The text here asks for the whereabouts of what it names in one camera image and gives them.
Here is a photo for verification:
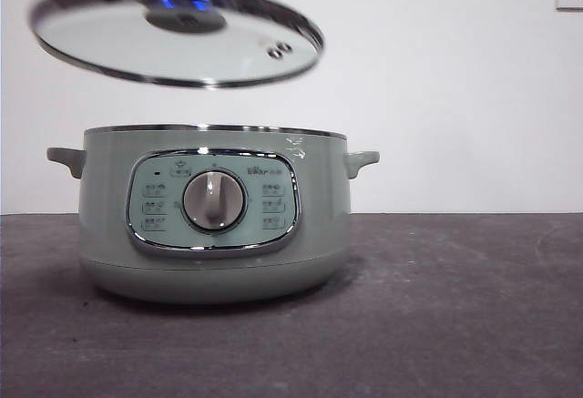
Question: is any glass lid with green knob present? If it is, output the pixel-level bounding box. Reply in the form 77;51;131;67
27;0;327;90

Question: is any pale green electric cooking pot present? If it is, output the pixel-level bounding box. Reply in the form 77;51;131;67
46;123;381;305

